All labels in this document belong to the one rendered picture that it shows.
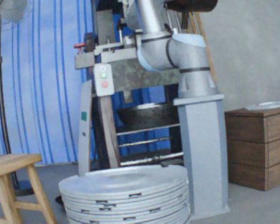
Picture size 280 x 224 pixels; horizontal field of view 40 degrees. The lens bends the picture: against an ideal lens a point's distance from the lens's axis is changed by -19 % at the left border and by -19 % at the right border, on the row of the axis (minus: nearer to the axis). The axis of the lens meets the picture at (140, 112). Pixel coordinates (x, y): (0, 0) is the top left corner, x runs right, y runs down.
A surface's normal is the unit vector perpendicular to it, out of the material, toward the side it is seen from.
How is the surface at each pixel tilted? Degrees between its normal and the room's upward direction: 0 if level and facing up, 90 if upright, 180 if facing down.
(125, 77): 90
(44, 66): 90
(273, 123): 90
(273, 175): 90
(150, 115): 105
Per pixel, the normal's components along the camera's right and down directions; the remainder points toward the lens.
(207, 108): -0.11, 0.07
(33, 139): 0.17, 0.03
